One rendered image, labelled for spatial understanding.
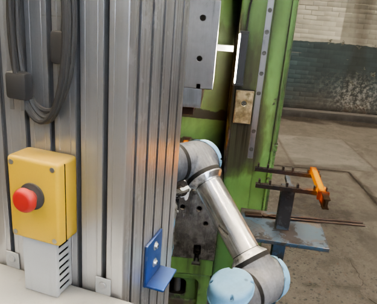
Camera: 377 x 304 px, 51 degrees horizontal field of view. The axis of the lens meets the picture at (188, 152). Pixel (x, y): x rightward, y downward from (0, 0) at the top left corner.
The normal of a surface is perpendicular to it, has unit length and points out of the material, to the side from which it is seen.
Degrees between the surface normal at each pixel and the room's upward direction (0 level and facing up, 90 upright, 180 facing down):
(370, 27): 88
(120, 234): 90
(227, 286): 7
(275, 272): 39
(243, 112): 90
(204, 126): 90
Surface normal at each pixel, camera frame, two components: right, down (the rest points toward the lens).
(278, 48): -0.07, 0.31
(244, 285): -0.03, -0.92
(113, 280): -0.31, 0.28
